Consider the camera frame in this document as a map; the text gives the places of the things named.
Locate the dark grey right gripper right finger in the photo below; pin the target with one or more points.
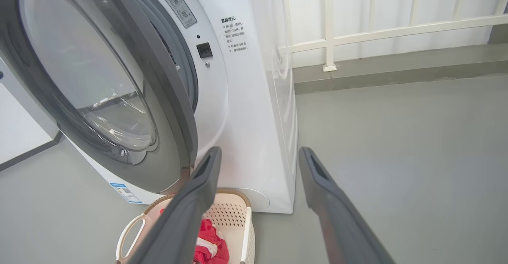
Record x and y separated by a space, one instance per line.
337 216

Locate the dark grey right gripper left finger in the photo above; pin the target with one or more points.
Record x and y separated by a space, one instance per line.
182 216

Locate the red and white garment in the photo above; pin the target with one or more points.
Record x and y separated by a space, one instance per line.
218 256
206 230

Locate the round grey glass washer door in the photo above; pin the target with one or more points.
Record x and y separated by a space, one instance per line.
166 164

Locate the cream perforated laundry basket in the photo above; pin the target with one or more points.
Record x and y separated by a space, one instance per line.
234 216

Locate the white front-load washing machine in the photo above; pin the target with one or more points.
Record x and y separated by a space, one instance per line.
246 117

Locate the grey rubber door gasket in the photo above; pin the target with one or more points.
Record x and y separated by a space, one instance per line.
186 65

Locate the black door latch socket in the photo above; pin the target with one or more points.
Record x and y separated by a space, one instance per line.
204 50

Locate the blue energy label sticker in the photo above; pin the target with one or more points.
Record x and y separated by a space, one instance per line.
126 193

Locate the round drain filter cover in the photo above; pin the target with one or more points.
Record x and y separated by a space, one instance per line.
256 198

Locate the white metal railing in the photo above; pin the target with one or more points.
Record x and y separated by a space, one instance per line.
329 37

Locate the printed black text notice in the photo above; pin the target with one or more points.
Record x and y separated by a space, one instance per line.
235 33

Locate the grey warning sticker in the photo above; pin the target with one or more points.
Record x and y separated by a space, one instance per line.
174 2

